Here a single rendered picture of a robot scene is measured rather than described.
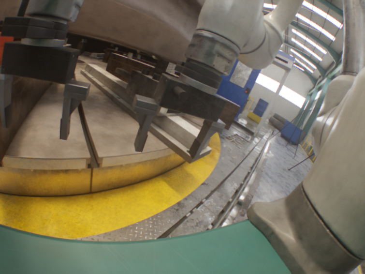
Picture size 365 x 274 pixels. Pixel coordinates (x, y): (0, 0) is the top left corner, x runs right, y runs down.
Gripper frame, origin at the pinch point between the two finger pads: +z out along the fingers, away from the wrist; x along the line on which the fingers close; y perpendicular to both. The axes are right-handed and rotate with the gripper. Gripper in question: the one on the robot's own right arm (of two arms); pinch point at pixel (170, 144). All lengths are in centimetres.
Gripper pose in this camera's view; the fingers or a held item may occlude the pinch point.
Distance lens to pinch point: 34.1
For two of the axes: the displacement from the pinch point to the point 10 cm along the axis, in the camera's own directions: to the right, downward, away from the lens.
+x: 8.5, 1.6, 5.0
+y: 3.6, 5.2, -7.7
